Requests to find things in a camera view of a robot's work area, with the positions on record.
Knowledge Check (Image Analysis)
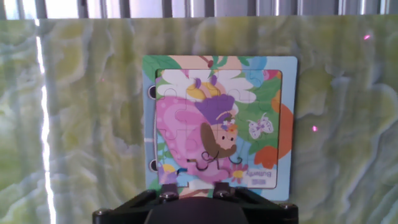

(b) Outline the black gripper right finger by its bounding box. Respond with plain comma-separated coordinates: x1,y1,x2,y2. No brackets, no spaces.
212,182,299,224

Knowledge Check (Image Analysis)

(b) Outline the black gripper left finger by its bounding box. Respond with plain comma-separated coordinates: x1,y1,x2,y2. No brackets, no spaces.
91,182,180,224

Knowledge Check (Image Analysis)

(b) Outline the pink blue white puzzle piece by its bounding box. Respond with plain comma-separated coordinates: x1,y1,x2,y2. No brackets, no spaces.
186,158,233,190

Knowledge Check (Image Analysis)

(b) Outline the butterfly girl puzzle board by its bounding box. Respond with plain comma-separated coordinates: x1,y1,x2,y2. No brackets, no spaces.
142,55,299,202

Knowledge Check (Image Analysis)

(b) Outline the green marble pattern mat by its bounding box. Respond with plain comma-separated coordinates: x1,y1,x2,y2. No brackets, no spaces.
0,15,398,224

